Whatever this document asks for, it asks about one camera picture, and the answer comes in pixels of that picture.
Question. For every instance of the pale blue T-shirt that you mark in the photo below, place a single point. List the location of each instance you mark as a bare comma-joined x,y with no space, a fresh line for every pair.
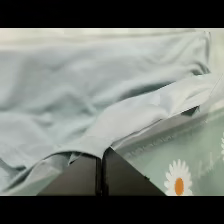
86,93

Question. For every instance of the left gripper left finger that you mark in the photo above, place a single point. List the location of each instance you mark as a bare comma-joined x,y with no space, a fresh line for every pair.
75,178

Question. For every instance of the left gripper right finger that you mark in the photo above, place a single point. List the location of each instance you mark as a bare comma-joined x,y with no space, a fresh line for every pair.
126,176

